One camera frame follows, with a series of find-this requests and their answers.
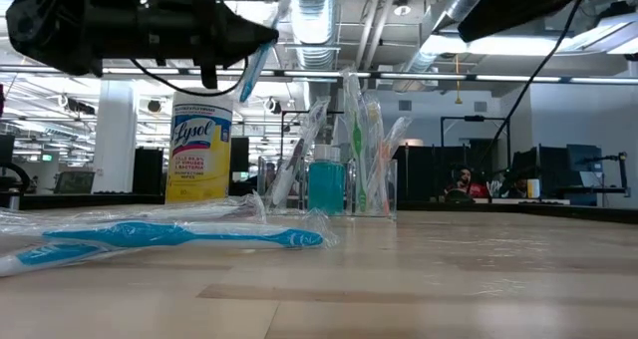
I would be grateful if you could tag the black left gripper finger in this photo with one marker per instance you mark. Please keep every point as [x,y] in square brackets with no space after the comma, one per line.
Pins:
[234,47]
[239,27]

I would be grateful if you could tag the blue toothbrush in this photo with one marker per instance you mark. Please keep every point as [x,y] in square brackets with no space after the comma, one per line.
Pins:
[55,254]
[254,70]
[149,234]

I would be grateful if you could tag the green toothbrush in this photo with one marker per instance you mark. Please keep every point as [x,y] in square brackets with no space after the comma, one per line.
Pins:
[357,139]

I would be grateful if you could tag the blue mouthwash bottle white cap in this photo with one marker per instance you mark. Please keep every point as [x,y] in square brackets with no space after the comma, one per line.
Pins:
[326,184]

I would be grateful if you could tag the orange toothbrush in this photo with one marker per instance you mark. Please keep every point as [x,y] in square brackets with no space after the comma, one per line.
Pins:
[401,127]
[384,179]

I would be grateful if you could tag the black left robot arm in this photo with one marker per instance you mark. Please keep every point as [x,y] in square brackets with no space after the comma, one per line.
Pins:
[45,25]

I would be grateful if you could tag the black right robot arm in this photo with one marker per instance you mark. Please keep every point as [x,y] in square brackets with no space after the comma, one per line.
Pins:
[518,5]

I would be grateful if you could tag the long ceiling light strip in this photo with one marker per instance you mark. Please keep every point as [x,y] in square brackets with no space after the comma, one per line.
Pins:
[139,71]

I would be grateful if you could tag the black panel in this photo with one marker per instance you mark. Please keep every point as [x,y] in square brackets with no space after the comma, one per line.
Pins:
[239,154]

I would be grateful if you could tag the yellow Lysol wipes canister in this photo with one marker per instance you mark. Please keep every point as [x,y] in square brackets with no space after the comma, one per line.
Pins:
[199,149]

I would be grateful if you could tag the white pillar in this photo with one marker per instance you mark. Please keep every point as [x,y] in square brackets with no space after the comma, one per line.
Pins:
[114,129]

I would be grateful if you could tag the clear acrylic organizer box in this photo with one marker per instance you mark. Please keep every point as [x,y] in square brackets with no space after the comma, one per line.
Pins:
[259,177]

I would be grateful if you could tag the black cabinet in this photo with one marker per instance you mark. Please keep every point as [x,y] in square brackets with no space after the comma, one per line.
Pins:
[148,169]

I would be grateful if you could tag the green exit sign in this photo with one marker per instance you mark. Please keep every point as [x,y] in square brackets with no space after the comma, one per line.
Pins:
[47,157]

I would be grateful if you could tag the bright ceiling light panel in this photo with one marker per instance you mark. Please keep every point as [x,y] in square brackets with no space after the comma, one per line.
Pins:
[498,45]

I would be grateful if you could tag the person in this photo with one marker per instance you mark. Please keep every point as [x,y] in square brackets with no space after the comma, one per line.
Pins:
[518,185]
[463,177]

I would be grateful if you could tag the white cup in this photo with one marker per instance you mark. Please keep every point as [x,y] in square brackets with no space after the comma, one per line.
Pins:
[533,188]

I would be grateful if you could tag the dark computer monitor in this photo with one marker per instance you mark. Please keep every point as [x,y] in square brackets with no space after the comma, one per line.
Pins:
[548,169]

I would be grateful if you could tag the blue-grey monitor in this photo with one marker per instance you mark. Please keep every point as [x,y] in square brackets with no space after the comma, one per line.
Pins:
[583,159]

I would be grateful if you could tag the silver ribbed ceiling duct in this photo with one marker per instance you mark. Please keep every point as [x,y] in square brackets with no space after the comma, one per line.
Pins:
[314,20]

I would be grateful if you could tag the black metal frame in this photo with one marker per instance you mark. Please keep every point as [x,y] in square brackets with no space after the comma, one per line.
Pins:
[473,118]

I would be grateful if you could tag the black aluminium rig frame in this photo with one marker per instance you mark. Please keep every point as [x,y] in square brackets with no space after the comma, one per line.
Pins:
[548,212]

